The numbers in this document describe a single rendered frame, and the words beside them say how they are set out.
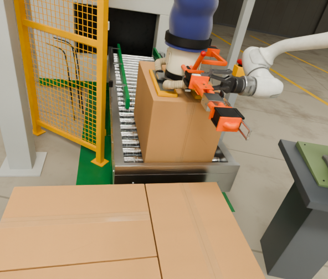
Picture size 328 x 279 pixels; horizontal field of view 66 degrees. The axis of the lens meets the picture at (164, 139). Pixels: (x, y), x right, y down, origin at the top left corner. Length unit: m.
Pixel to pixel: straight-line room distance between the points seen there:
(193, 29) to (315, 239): 1.25
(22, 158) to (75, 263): 1.30
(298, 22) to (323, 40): 11.68
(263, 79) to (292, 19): 11.58
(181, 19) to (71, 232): 1.02
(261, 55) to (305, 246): 1.04
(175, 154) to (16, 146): 1.24
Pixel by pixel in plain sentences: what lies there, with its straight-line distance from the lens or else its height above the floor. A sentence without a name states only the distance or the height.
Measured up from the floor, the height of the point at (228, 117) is 1.10.
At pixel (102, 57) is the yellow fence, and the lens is 1.82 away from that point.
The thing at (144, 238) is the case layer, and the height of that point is 0.54.
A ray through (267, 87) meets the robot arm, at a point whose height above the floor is 1.09.
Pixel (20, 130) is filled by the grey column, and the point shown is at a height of 0.38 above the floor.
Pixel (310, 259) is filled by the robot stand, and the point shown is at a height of 0.23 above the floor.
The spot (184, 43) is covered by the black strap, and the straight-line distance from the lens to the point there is 1.25.
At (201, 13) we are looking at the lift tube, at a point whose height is 1.32.
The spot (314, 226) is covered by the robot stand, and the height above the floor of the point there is 0.49.
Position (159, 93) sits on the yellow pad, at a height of 0.97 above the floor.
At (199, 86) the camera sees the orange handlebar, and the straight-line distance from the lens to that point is 1.04.
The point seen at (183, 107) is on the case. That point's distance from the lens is 1.25.
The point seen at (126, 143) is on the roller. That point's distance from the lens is 1.59.
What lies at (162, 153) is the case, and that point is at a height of 0.64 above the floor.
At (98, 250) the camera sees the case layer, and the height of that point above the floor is 0.54.
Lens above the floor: 1.44
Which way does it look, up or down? 33 degrees down
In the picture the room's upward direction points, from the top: 10 degrees clockwise
